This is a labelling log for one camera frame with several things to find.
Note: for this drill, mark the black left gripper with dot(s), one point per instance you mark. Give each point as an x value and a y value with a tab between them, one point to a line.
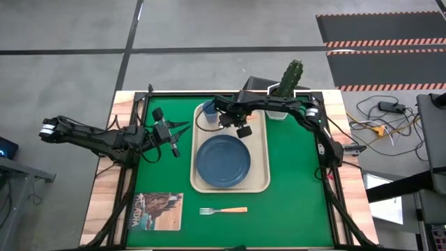
163	134

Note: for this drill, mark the white panel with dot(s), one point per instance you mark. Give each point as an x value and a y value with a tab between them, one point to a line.
386	211

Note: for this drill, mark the green table mat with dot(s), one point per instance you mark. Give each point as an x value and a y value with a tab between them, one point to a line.
285	209

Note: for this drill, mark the black clamp bracket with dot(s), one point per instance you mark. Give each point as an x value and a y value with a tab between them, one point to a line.
353	148

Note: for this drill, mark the grey desk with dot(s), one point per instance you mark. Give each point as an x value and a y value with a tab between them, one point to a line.
435	139

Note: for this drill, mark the beige rectangular tray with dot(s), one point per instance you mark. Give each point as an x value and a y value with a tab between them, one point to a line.
258	167

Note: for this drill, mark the blue cup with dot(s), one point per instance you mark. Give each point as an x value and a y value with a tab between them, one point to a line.
209	113

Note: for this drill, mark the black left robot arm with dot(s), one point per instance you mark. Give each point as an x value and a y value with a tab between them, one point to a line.
94	139

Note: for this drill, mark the white hexagonal plant pot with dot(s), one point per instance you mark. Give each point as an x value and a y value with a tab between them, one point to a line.
277	115

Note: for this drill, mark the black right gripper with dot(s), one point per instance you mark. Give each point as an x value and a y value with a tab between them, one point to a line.
243	118

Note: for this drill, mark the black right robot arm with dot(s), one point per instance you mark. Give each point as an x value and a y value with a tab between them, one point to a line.
329	146

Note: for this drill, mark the Acadia landscape postcard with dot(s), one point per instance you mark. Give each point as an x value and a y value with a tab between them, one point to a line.
157	212

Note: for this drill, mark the black hazard-striped floor mat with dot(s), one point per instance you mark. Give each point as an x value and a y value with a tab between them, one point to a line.
376	28
383	68

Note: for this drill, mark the grey side table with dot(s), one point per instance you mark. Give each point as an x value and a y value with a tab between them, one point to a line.
21	169

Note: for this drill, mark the black monitor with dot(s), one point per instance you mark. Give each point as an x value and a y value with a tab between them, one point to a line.
7	148

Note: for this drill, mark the blue round plate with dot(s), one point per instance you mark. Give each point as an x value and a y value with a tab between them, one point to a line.
223	162

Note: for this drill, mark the black chair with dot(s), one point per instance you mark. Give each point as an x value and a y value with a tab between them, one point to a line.
258	83

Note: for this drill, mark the black power adapter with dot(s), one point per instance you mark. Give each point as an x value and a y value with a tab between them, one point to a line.
392	107

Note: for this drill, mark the green cactus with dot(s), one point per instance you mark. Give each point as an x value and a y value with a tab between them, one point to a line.
292	78

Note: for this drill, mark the black beam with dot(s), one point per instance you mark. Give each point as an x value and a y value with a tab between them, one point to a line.
397	188

